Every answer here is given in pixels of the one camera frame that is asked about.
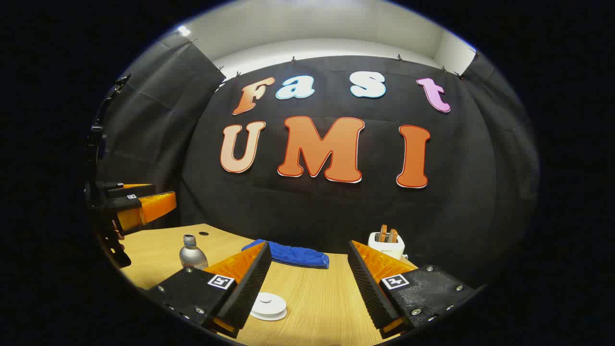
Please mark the silver water bottle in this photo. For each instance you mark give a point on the silver water bottle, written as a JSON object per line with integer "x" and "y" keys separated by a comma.
{"x": 192, "y": 257}

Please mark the bread slice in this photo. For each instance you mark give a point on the bread slice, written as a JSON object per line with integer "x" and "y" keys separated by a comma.
{"x": 383, "y": 234}
{"x": 393, "y": 236}

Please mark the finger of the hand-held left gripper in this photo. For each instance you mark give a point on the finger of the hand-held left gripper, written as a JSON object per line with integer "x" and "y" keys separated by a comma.
{"x": 125, "y": 203}
{"x": 134, "y": 191}

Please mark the blue folded cloth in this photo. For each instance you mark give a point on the blue folded cloth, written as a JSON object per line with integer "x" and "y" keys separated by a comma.
{"x": 293, "y": 254}

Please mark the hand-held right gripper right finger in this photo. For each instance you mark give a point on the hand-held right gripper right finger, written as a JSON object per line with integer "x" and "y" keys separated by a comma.
{"x": 370, "y": 288}

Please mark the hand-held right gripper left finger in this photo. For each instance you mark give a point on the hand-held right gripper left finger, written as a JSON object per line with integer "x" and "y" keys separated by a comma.
{"x": 250, "y": 288}

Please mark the black backdrop cloth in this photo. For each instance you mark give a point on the black backdrop cloth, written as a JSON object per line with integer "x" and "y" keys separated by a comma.
{"x": 312, "y": 216}

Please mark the white toaster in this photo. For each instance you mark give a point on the white toaster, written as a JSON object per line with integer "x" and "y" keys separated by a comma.
{"x": 387, "y": 250}

